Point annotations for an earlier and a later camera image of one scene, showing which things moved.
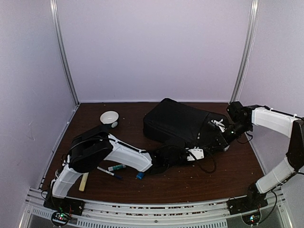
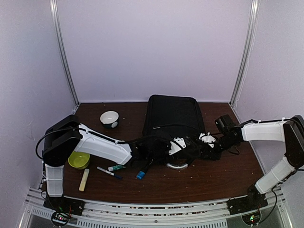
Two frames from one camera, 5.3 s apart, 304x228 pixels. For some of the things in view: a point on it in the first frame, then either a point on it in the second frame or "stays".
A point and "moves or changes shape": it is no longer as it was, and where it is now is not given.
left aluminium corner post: [75, 99] stays
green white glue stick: [117, 167] stays
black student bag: [168, 122] moves or changes shape
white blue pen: [109, 172] stays
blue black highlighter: [140, 175] stays
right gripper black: [224, 144] -> [213, 155]
